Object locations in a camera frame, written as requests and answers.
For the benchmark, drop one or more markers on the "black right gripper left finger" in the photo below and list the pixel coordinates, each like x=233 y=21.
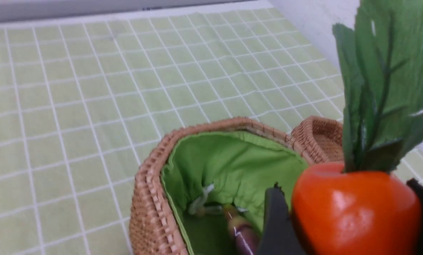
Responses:
x=278 y=235

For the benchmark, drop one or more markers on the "purple toy eggplant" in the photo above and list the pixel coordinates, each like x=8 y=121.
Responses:
x=241 y=231

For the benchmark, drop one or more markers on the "orange toy carrot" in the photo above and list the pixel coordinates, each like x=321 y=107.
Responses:
x=357 y=207

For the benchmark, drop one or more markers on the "woven wicker basket green lining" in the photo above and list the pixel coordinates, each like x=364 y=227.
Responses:
x=239 y=157

